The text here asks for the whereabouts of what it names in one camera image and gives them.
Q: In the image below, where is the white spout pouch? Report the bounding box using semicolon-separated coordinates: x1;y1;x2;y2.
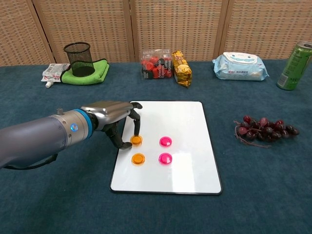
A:
40;63;71;88

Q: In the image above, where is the pink disc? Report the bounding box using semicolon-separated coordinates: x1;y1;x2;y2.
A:
158;153;173;166
159;136;173;148

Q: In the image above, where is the golden snack bag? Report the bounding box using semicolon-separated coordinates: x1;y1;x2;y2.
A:
171;50;193;89

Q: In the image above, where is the red snack package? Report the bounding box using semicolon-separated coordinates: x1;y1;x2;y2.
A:
141;49;174;80

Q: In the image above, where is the dark red grape bunch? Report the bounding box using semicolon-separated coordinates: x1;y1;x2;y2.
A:
233;115;300;148

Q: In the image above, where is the left five-finger robot hand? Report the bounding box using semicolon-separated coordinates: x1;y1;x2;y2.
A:
80;101;143;150

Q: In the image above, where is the green drink can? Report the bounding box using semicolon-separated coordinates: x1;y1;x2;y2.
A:
276;41;312;91

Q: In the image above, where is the black mesh pen holder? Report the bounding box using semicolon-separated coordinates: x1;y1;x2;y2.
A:
63;42;95;78

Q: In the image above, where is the blue felt table cover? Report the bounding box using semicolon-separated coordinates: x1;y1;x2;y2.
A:
0;59;312;234

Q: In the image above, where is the woven bamboo folding screen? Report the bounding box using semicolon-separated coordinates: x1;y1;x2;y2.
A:
0;0;312;67

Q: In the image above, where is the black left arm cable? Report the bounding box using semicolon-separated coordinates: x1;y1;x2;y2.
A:
3;153;59;171

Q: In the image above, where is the folded green cloth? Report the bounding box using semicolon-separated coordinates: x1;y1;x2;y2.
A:
60;58;110;85

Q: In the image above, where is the orange disc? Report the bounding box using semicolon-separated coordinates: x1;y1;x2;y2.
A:
131;153;146;166
130;135;144;147

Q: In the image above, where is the white magnetic board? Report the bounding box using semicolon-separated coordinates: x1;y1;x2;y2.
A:
109;100;223;195

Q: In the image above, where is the light blue wet wipes pack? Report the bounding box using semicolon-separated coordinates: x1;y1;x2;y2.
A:
212;52;270;81

